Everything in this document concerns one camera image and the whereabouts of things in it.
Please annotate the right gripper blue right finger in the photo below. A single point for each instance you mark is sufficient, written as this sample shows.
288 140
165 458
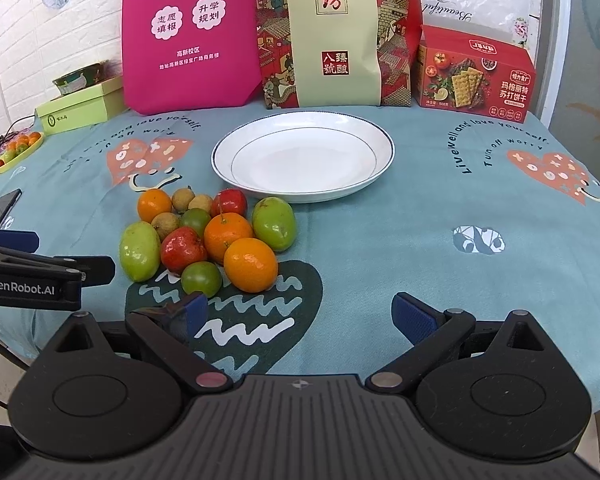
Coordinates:
436 338

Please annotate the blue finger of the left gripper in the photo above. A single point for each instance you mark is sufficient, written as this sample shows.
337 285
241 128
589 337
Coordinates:
87 267
21 241

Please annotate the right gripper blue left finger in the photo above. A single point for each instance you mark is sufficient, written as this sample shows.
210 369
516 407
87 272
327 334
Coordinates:
165 331

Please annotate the small green round fruit front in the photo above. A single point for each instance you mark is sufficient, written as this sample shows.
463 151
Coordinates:
203 277

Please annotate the small green round fruit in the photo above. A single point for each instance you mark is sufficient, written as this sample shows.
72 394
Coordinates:
196 219
203 277

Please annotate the red wrinkled fruit front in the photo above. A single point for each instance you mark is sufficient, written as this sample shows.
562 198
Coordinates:
181 248

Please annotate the brown longan front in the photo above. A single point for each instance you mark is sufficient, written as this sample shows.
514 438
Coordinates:
165 223

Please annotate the large orange mandarin front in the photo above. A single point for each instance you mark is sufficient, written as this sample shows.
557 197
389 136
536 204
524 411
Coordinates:
250 265

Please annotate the small orange mandarin back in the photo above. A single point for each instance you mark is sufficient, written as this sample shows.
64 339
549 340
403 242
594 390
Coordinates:
151 203

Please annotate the orange mandarin with stem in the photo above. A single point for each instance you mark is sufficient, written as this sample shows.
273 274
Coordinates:
222 230

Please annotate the red round fruit back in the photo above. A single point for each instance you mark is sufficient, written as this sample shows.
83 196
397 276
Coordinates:
229 200

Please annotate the yellow tray with fruits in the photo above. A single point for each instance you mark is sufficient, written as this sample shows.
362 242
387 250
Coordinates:
18 150

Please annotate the black smartphone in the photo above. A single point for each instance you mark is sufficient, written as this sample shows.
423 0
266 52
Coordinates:
7 201

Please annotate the teal printed tablecloth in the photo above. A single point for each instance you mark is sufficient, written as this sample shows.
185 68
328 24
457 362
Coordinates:
483 216

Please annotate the light green cardboard box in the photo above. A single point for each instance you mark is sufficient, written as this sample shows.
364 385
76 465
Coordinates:
83 108

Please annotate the green patterned bowl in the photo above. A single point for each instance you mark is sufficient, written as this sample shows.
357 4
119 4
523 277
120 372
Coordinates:
82 78

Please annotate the white ceramic plate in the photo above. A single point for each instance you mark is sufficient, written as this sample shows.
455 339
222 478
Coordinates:
304 157

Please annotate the pink fabric bag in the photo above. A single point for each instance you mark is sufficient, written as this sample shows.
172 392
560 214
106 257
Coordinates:
188 54

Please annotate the red cracker box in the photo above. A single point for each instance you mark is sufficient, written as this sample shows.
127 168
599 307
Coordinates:
468 73

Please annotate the green red liquor gift bag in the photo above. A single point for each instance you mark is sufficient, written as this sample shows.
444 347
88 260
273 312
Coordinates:
337 52

